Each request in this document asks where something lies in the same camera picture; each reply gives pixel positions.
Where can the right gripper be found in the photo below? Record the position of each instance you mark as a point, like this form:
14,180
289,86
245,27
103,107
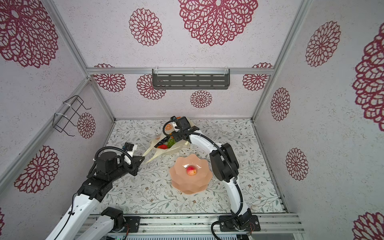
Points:
179,137

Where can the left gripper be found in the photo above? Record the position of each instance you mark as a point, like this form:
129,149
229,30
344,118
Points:
137,159

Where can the cream plastic fruit bag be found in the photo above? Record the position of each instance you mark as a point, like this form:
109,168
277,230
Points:
165,143

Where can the red yellow peach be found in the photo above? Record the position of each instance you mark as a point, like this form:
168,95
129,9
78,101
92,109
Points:
191,170

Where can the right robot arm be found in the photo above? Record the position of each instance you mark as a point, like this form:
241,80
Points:
224,164

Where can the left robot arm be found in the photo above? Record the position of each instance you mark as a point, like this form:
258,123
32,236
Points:
110,164

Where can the green grape bunch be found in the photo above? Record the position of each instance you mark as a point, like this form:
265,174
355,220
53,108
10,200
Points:
171,142

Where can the red strawberry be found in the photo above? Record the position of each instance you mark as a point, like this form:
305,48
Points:
163,147

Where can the pink scalloped bowl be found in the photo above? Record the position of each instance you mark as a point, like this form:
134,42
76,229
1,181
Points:
190,184

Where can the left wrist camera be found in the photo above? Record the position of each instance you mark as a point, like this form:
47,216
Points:
129,147

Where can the grey wall shelf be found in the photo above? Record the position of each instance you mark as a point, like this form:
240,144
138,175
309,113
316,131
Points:
190,80

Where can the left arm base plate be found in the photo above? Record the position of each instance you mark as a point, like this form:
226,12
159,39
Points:
122,223

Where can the black wire wall rack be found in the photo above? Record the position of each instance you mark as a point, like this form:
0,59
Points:
63,118

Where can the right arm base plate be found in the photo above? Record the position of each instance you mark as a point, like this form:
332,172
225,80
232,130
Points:
240,224

